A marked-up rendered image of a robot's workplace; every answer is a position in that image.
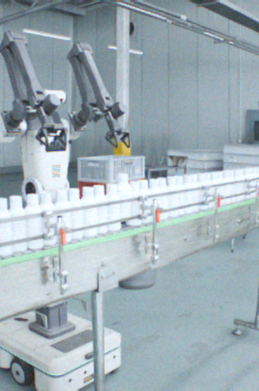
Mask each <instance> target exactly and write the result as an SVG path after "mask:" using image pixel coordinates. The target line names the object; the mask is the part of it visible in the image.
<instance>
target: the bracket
mask: <svg viewBox="0 0 259 391"><path fill-rule="evenodd" d="M245 180H246V182H247V183H248V185H246V189H248V191H246V196H250V195H251V191H249V189H255V190H256V212H252V211H251V208H252V207H251V206H249V211H250V212H251V213H253V214H254V215H255V219H252V220H251V214H249V220H250V221H254V224H255V226H257V224H258V223H259V220H258V215H259V212H257V211H258V196H259V181H256V185H255V186H251V185H249V183H250V182H251V179H249V178H248V179H245ZM202 186H203V190H206V193H204V197H206V200H205V201H203V204H202V205H206V206H207V205H209V201H207V199H208V197H213V198H214V200H215V207H214V225H212V224H210V222H211V217H209V218H208V224H209V226H212V229H213V230H214V233H213V234H210V233H209V227H208V229H207V233H208V234H209V235H210V236H212V239H213V242H216V239H218V238H219V235H218V229H219V225H218V224H217V210H218V208H220V207H221V199H222V198H226V196H224V195H220V193H218V189H215V192H214V194H213V195H210V193H208V190H210V186H208V185H202ZM139 198H140V200H139V202H142V204H141V205H140V209H142V213H140V214H139V215H140V218H139V219H142V220H144V219H147V214H146V213H144V210H146V209H150V212H151V213H153V241H152V243H151V244H150V243H149V234H147V235H146V243H148V244H149V245H151V249H152V255H151V254H149V245H147V246H146V253H147V255H148V256H150V257H151V261H152V264H156V261H158V260H159V256H158V249H159V248H160V246H159V245H158V244H157V243H156V233H157V223H159V221H160V212H161V211H166V209H164V208H160V205H159V204H157V199H153V205H150V206H147V204H144V202H147V196H146V195H140V196H139ZM42 212H43V218H47V222H44V227H45V228H46V229H48V232H46V233H43V234H44V238H43V240H46V241H49V240H53V239H54V233H52V232H50V229H53V228H54V231H55V233H57V234H58V257H55V258H53V267H55V268H56V271H55V272H54V278H55V280H57V283H58V284H59V285H58V289H59V290H60V295H65V291H67V290H68V289H69V285H68V281H67V276H68V271H67V270H66V269H64V244H66V242H65V232H66V231H71V228H69V227H65V222H62V216H57V222H56V223H53V222H51V221H50V218H52V217H53V211H50V210H46V211H42ZM59 281H60V282H59Z"/></svg>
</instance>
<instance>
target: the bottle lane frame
mask: <svg viewBox="0 0 259 391"><path fill-rule="evenodd" d="M249 206H251V207H252V208H251V211H252V212H256V199H253V200H249V201H246V202H240V203H237V204H234V205H230V206H227V207H223V208H219V209H218V210H217V224H218V225H219V229H218V235H219V238H218V239H216V242H213V239H212V236H210V235H209V234H208V233H207V229H208V227H209V233H210V234H213V233H214V230H213V229H212V226H209V224H208V218H209V217H211V222H210V224H212V225H214V210H210V211H206V212H202V213H199V214H194V215H191V216H184V217H181V218H177V219H174V220H169V221H166V222H163V223H158V224H157V233H156V243H157V244H158V245H159V246H160V248H159V249H158V256H159V260H158V261H156V264H152V261H151V257H150V256H148V255H147V253H146V246H147V245H149V244H148V243H146V235H147V234H149V243H150V244H151V243H152V241H153V225H151V226H146V227H144V228H139V229H136V230H129V231H125V232H121V233H118V234H114V235H110V236H107V237H101V238H95V239H92V240H86V241H84V242H81V243H80V242H78V243H77V244H70V245H69V244H68V245H64V269H66V270H67V271H68V276H67V281H68V285H69V289H68V290H67V291H65V295H60V290H59V289H58V285H59V284H58V283H57V280H55V278H54V272H55V271H56V268H55V267H53V258H55V257H58V247H57V248H52V249H49V250H42V251H40V252H37V253H34V252H32V253H29V254H26V255H25V254H23V255H22V256H19V257H13V258H7V259H2V260H0V320H4V319H7V318H9V317H15V316H16V315H18V314H21V313H25V312H29V311H32V310H34V309H35V310H36V309H38V308H40V307H43V306H46V305H51V304H54V303H57V302H58V301H60V300H62V301H63V300H66V299H68V298H72V297H75V296H77V295H82V294H85V293H86V292H90V291H93V290H95V289H98V272H99V270H100V268H102V267H105V266H107V265H110V264H116V265H117V266H118V282H119V281H121V280H124V279H127V278H130V277H134V276H137V275H140V274H141V273H144V272H147V271H150V270H153V269H156V268H159V267H161V266H163V265H166V264H170V263H172V262H175V261H177V260H180V259H183V258H185V257H189V256H192V255H193V254H195V253H196V252H199V251H202V250H205V249H208V248H211V247H214V246H216V245H218V244H223V243H225V242H227V241H229V240H232V239H234V238H237V237H239V236H241V235H242V234H245V233H248V232H250V231H252V230H256V229H258V228H259V223H258V224H257V226H255V224H254V221H250V220H249V214H251V220H252V219H255V215H254V214H253V213H251V212H250V211H249ZM257 212H259V198H258V211H257ZM258 220H259V215H258ZM149 254H151V255H152V249H151V245H149Z"/></svg>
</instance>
